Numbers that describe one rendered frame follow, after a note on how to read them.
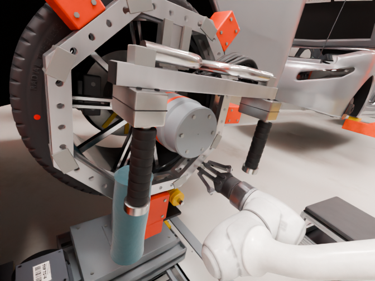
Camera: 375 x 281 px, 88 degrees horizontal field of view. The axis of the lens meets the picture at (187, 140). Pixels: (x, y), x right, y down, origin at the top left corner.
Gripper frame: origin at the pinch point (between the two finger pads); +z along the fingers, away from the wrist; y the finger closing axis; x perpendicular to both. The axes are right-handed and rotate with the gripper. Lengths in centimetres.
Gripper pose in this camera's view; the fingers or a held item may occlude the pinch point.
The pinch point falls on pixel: (197, 163)
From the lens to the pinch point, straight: 79.3
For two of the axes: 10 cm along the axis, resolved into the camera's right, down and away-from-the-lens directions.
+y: 6.7, -7.1, 2.0
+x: -4.3, -5.9, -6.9
